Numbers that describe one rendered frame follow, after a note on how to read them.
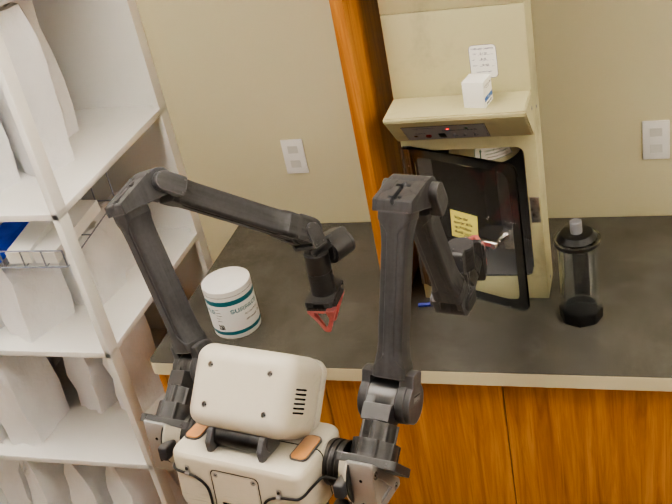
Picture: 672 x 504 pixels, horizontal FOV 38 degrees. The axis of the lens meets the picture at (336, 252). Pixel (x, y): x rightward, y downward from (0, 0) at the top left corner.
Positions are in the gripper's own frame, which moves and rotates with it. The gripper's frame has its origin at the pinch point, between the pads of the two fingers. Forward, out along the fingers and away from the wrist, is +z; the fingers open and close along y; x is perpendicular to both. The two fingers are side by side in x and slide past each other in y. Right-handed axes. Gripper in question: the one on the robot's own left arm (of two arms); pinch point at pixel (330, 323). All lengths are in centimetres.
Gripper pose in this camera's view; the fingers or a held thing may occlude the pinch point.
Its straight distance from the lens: 225.6
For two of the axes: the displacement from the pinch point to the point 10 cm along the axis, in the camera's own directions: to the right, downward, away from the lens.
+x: -9.5, 0.0, 3.1
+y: 2.6, -5.3, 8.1
